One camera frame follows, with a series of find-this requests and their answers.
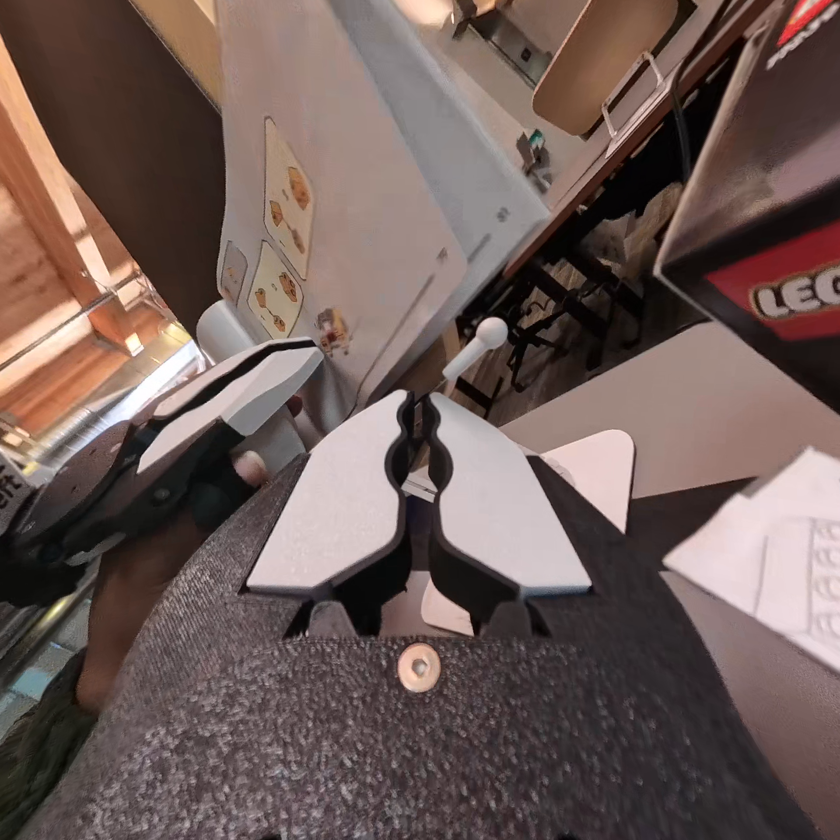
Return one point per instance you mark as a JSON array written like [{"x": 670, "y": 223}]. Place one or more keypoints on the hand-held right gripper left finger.
[{"x": 328, "y": 518}]

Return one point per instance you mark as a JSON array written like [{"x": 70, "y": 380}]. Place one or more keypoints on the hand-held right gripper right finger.
[{"x": 512, "y": 525}]

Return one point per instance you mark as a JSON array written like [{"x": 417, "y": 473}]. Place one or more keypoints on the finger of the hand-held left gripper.
[
  {"x": 190, "y": 400},
  {"x": 262, "y": 400}
]

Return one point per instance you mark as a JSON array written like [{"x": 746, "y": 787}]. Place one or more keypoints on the lego instruction booklet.
[{"x": 361, "y": 197}]

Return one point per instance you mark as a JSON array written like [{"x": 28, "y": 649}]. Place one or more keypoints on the black lego box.
[{"x": 754, "y": 197}]

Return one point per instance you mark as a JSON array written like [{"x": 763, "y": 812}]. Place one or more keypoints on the white book stand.
[{"x": 604, "y": 472}]

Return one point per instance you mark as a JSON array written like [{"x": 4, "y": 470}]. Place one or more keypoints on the black office chair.
[{"x": 558, "y": 308}]

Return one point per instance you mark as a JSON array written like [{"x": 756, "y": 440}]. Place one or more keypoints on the white printed paper bag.
[{"x": 774, "y": 558}]

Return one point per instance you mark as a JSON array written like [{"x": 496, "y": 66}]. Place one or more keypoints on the wooden table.
[{"x": 571, "y": 210}]

